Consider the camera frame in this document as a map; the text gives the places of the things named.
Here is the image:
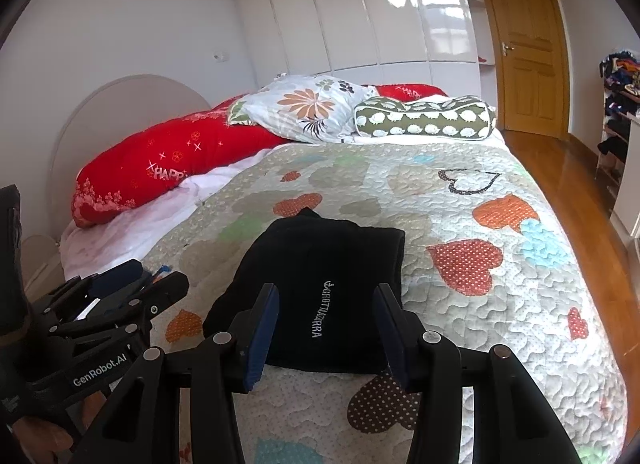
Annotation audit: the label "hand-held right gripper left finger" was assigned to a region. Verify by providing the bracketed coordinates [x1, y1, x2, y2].
[75, 283, 281, 464]

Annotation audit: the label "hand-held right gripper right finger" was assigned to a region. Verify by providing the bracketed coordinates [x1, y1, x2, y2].
[372, 283, 583, 464]

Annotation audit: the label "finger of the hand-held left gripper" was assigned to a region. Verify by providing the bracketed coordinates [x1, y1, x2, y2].
[50, 271, 191, 341]
[30, 259, 152, 321]

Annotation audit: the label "black pants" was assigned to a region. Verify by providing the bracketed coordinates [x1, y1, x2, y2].
[202, 208, 406, 376]

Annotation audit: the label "person's left hand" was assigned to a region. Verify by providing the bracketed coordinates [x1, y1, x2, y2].
[7, 384, 110, 452]

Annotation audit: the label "white bed sheet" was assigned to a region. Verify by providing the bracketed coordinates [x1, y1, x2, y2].
[60, 144, 281, 281]

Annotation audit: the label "red printed pillow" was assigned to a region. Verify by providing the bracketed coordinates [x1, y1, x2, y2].
[71, 84, 448, 229]

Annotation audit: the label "heart patterned quilt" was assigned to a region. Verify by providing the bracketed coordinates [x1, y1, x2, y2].
[142, 141, 628, 464]

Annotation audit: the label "rounded beige headboard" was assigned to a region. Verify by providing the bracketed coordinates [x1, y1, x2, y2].
[22, 74, 213, 295]

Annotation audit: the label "green bolster pillow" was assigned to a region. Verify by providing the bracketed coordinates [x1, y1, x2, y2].
[354, 94, 497, 138]

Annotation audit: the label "floral white pillow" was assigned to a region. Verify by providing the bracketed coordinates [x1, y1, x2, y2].
[227, 74, 381, 145]

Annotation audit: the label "wooden door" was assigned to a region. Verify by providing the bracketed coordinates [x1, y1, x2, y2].
[472, 0, 571, 141]

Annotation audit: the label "cluttered white shelf unit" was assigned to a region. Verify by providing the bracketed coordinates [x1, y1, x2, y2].
[595, 48, 640, 239]

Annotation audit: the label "glossy white wardrobe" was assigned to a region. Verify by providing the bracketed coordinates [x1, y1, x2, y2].
[232, 0, 483, 94]

